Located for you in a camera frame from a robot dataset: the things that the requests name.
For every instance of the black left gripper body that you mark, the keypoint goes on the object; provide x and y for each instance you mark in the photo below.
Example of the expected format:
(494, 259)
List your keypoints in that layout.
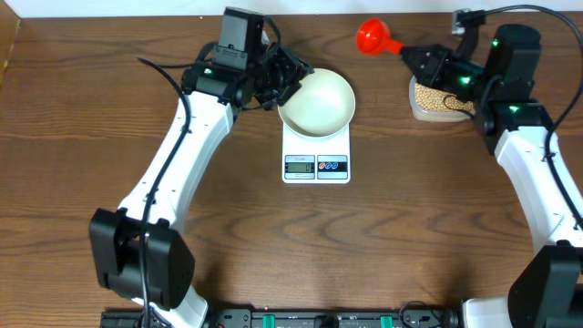
(274, 77)

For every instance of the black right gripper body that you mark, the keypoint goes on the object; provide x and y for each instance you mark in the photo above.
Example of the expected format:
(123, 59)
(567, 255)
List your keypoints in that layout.
(463, 78)

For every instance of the red plastic measuring scoop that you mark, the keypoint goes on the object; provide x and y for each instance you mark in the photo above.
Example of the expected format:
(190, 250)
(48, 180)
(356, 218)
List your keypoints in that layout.
(374, 37)

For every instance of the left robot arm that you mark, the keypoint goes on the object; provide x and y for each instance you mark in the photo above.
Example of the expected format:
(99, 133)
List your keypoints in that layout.
(138, 249)

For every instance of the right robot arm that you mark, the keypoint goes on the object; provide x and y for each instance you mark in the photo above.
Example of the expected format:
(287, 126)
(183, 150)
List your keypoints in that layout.
(519, 133)

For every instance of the white ceramic bowl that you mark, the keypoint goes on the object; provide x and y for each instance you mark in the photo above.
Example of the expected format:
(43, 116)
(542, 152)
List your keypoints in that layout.
(322, 107)

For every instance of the white digital kitchen scale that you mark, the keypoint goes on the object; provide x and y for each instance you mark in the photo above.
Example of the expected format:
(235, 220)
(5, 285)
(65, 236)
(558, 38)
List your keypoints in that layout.
(307, 160)

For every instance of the clear plastic container of beans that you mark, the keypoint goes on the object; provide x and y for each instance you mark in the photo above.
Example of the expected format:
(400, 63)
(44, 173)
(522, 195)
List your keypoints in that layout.
(433, 105)

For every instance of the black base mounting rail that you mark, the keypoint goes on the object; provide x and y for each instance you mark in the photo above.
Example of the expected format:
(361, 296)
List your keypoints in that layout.
(240, 318)

